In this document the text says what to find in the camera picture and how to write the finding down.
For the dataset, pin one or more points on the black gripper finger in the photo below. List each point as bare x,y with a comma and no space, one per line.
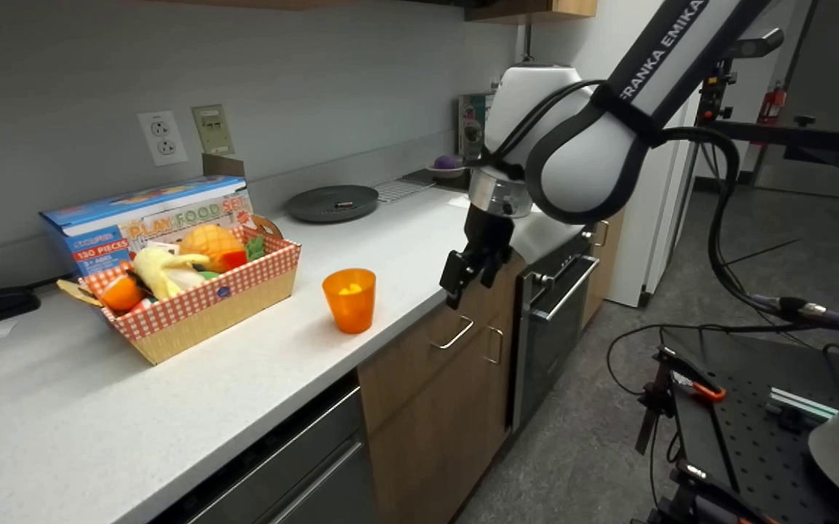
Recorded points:
492,270
452,281

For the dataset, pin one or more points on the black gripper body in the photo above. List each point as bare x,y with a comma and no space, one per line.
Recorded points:
484,238

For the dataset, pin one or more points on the wooden top drawer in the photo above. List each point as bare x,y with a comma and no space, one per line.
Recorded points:
439,338

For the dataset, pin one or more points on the orange translucent cup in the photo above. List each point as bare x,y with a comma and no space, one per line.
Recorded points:
350,299

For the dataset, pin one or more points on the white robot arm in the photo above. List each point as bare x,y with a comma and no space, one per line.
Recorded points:
576,147

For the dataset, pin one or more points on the grey appliance drawer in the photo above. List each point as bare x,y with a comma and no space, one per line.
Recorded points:
310,469

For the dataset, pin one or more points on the black dishwasher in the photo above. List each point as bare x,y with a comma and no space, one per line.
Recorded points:
553,299

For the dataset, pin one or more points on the colourful book box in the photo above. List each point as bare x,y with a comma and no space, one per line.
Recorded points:
471,118

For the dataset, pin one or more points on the dark round plate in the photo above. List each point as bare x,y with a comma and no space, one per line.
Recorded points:
333,204

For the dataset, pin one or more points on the white refrigerator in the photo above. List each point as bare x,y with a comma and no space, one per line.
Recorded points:
651,223

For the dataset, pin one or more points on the wooden upper cabinet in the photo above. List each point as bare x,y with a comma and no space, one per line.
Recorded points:
515,9

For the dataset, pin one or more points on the checkered cardboard food tray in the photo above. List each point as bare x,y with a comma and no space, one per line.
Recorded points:
160,329

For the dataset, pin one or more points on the black robot cart table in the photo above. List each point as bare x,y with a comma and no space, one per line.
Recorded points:
760,428

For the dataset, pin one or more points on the toy yellow banana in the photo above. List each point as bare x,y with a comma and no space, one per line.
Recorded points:
167,271

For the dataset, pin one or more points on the toy orange fruit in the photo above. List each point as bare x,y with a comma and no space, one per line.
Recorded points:
125,294

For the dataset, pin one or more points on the blue play food box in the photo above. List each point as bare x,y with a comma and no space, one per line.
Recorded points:
106,235

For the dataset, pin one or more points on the beige wall switch plate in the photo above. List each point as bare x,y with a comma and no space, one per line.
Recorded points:
212,125

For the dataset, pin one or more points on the white wall outlet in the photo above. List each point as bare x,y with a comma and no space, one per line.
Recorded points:
164,139

